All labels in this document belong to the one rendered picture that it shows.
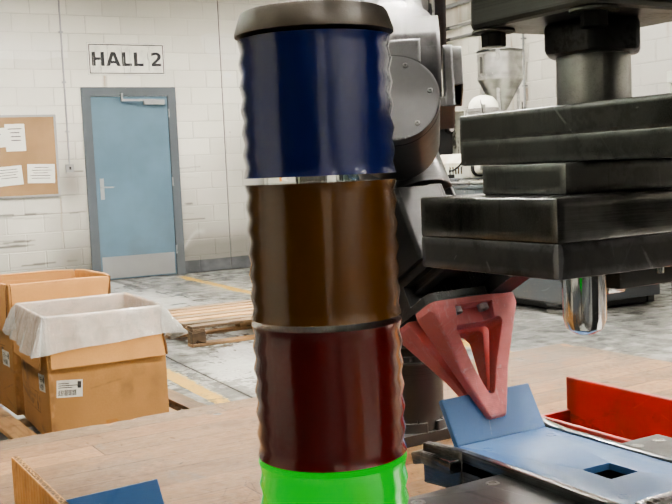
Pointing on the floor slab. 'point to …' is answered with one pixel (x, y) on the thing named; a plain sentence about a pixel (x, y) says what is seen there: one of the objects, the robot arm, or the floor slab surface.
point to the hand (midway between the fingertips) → (489, 406)
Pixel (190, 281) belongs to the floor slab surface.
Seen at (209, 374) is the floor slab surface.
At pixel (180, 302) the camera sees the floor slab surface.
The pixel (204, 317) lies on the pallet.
